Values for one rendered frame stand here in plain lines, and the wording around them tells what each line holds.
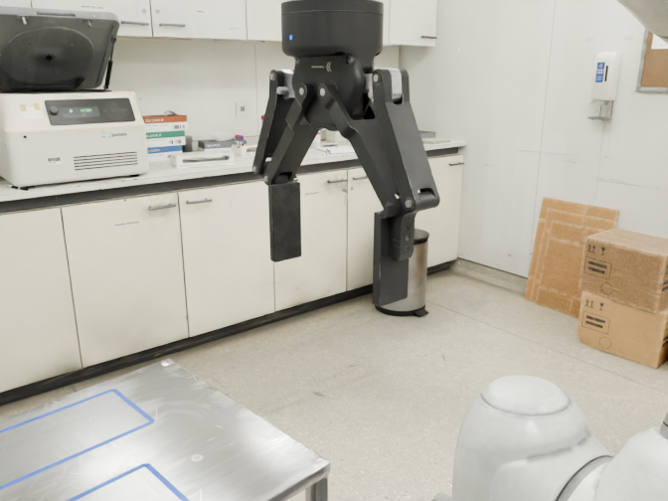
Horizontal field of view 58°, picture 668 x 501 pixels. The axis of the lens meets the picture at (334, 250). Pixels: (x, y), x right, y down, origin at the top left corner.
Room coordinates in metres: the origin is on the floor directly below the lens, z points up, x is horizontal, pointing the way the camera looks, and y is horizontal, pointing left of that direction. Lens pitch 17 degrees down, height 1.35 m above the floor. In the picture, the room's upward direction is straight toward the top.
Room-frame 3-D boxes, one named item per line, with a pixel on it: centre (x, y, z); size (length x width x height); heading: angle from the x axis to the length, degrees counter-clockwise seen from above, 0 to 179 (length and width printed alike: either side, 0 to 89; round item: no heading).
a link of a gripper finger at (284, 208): (0.52, 0.04, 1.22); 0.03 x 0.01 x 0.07; 129
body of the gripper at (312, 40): (0.47, 0.00, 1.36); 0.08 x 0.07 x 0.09; 39
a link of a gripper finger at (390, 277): (0.42, -0.04, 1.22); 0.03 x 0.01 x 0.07; 129
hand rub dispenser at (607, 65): (3.22, -1.40, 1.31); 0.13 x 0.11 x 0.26; 129
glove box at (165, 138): (3.15, 0.91, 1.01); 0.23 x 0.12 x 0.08; 128
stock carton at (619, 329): (2.78, -1.50, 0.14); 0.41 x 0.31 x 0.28; 43
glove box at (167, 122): (3.16, 0.89, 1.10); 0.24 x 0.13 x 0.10; 128
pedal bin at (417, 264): (3.29, -0.40, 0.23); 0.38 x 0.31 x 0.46; 39
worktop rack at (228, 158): (2.95, 0.65, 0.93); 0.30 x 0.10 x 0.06; 121
